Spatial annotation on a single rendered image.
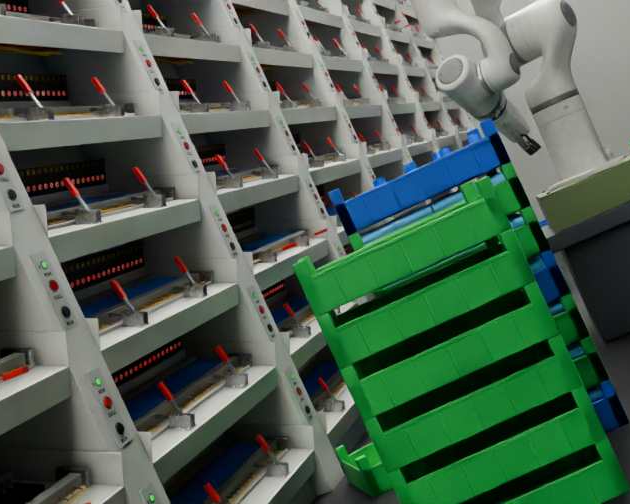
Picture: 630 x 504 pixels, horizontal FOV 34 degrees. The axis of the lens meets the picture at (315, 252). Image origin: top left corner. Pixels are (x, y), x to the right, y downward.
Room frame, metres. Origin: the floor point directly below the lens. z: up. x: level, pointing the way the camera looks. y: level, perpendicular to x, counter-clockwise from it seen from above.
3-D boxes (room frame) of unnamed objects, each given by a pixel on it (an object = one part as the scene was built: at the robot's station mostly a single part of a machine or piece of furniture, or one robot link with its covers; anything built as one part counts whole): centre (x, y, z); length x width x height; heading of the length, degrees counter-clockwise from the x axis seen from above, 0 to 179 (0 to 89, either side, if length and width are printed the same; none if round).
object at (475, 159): (1.83, -0.21, 0.52); 0.30 x 0.20 x 0.08; 88
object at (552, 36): (2.46, -0.70, 0.67); 0.19 x 0.12 x 0.24; 51
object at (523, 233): (1.83, -0.21, 0.36); 0.30 x 0.20 x 0.08; 88
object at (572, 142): (2.48, -0.67, 0.46); 0.19 x 0.19 x 0.18
